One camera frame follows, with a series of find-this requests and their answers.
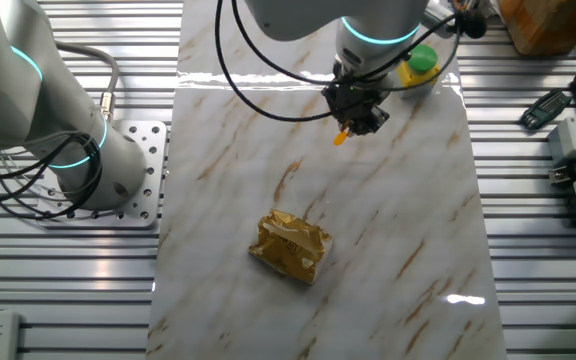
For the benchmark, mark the grey metal box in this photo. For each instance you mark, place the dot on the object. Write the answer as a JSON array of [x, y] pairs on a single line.
[[568, 140]]

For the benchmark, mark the small silver metal device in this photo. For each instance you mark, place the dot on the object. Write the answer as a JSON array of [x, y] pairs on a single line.
[[561, 176]]

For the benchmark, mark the green button yellow box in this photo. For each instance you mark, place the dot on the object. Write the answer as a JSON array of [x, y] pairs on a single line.
[[422, 57]]

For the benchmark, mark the marble pattern mat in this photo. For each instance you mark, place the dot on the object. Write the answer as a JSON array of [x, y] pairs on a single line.
[[268, 225]]

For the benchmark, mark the wooden box top right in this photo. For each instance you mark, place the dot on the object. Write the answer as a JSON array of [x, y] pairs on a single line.
[[553, 25]]

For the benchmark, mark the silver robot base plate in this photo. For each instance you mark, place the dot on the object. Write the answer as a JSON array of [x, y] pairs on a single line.
[[153, 150]]

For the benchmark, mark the green bit set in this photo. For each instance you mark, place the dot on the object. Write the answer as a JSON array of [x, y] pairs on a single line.
[[545, 109]]

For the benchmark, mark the gold foil packet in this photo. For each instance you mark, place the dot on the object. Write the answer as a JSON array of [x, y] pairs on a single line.
[[290, 247]]

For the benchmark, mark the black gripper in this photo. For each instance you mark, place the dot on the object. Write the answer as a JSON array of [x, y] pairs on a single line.
[[355, 100]]

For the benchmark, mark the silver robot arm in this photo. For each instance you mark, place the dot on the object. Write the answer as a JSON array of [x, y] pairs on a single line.
[[378, 20]]

